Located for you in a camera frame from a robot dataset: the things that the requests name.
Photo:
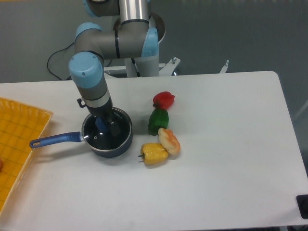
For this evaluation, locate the green bell pepper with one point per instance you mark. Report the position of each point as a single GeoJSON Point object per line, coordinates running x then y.
{"type": "Point", "coordinates": [159, 118]}

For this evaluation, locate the yellow bell pepper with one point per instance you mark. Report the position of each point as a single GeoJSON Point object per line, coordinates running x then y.
{"type": "Point", "coordinates": [153, 153]}

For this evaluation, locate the blue saucepan with handle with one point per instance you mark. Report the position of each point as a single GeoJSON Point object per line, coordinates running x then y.
{"type": "Point", "coordinates": [68, 137]}

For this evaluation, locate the red bell pepper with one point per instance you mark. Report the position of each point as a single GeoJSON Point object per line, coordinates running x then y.
{"type": "Point", "coordinates": [163, 100]}

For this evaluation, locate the yellow plastic basket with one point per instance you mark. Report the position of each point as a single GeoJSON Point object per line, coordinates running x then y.
{"type": "Point", "coordinates": [19, 124]}

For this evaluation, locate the black corner object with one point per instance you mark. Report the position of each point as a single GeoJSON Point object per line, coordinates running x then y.
{"type": "Point", "coordinates": [302, 201]}

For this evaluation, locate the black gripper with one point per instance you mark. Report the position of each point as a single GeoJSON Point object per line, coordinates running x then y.
{"type": "Point", "coordinates": [103, 112]}

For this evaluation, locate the white bracket with bolt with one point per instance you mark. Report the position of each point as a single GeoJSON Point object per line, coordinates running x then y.
{"type": "Point", "coordinates": [224, 68]}

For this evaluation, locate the glass lid blue knob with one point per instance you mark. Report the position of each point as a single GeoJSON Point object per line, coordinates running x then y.
{"type": "Point", "coordinates": [103, 142]}

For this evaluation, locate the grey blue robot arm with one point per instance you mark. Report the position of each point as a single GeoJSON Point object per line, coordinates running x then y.
{"type": "Point", "coordinates": [135, 39]}

